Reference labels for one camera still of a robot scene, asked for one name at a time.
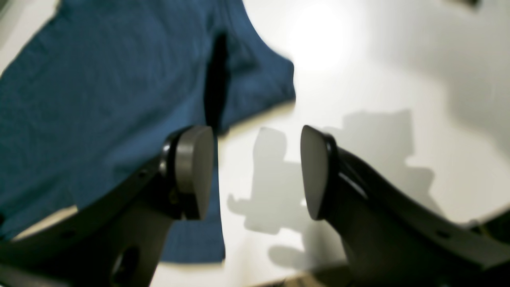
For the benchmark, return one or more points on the dark blue T-shirt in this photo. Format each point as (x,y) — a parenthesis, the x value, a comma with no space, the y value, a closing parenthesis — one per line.
(93,94)

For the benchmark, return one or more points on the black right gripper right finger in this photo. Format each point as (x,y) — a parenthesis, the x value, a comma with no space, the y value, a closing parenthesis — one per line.
(389,239)

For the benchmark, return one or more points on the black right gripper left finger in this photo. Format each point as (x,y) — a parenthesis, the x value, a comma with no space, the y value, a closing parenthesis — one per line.
(117,241)

